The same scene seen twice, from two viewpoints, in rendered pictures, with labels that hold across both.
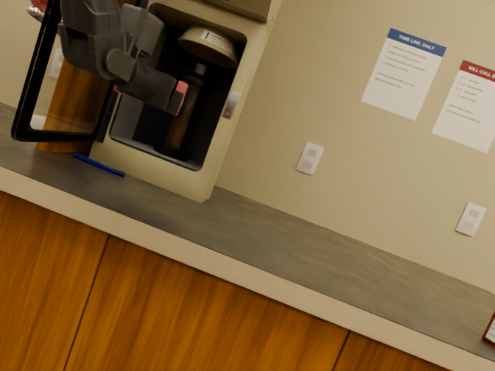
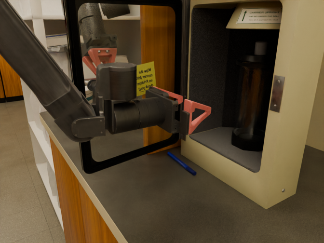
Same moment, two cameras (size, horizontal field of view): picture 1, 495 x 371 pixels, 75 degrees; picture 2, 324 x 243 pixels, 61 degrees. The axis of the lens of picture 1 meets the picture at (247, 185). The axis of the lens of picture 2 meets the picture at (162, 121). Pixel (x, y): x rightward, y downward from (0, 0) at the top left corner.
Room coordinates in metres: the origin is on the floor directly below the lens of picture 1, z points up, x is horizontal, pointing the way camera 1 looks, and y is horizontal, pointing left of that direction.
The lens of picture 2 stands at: (0.34, -0.18, 1.33)
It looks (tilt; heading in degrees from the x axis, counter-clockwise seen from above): 20 degrees down; 55
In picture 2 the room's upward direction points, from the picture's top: straight up
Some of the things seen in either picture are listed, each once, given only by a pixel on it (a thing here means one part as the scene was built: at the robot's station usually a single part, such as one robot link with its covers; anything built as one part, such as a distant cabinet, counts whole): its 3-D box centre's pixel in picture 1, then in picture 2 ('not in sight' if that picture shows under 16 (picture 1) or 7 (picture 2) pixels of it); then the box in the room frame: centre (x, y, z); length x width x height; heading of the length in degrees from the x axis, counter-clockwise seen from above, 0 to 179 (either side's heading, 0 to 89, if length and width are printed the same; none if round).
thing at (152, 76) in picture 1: (141, 81); (149, 112); (0.62, 0.26, 1.16); 0.10 x 0.07 x 0.07; 88
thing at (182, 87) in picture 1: (169, 96); (188, 112); (0.69, 0.22, 1.16); 0.09 x 0.07 x 0.07; 178
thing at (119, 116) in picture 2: (128, 68); (121, 114); (0.56, 0.26, 1.17); 0.07 x 0.06 x 0.07; 178
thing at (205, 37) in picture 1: (211, 45); (266, 15); (0.92, 0.23, 1.34); 0.18 x 0.18 x 0.05
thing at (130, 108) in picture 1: (188, 96); (257, 78); (0.95, 0.25, 1.19); 0.26 x 0.24 x 0.35; 87
